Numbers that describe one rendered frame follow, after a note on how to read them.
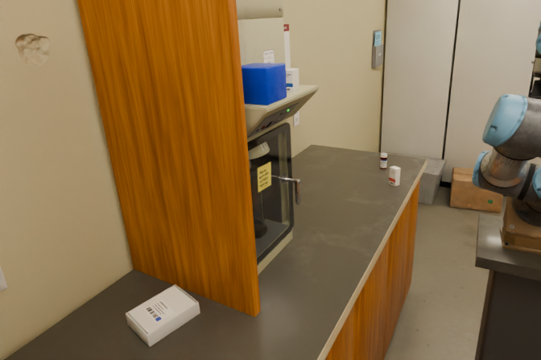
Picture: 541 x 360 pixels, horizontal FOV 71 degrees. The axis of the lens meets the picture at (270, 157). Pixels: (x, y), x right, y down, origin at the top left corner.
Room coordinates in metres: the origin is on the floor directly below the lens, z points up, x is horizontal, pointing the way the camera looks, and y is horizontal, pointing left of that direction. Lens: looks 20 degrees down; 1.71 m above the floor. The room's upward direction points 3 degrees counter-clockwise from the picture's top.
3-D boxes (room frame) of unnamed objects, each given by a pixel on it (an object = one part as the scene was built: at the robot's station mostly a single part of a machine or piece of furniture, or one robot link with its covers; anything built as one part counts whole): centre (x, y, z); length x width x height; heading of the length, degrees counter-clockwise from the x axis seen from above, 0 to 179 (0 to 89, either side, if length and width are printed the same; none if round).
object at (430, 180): (3.44, -1.34, 0.17); 0.60 x 0.42 x 0.33; 56
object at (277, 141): (1.09, 0.01, 1.19); 0.30 x 0.01 x 0.40; 148
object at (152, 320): (0.85, 0.32, 0.96); 0.16 x 0.12 x 0.04; 135
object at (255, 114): (1.06, -0.03, 1.46); 0.32 x 0.11 x 0.10; 148
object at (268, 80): (0.99, 0.01, 1.56); 0.10 x 0.10 x 0.09; 58
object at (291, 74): (1.12, -0.06, 1.54); 0.05 x 0.05 x 0.06; 65
